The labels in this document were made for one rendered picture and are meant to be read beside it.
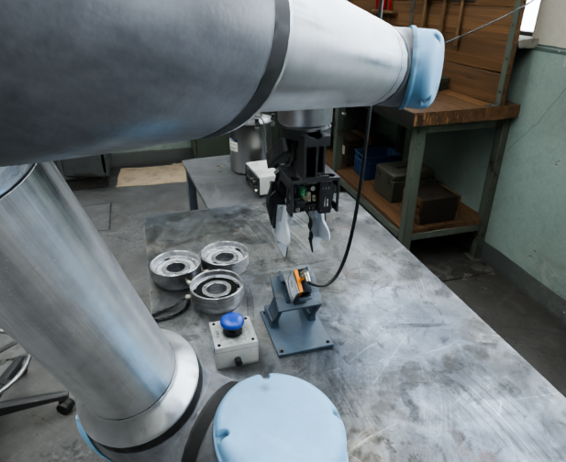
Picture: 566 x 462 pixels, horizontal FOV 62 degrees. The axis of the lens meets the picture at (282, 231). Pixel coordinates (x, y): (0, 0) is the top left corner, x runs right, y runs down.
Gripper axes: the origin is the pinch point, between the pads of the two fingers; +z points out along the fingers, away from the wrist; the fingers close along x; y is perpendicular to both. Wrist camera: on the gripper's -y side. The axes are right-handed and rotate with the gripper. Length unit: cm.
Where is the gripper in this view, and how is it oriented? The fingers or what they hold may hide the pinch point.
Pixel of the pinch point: (297, 244)
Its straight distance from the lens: 76.2
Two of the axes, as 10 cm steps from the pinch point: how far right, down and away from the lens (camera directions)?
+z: 0.0, 8.9, 4.6
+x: 9.6, -1.3, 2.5
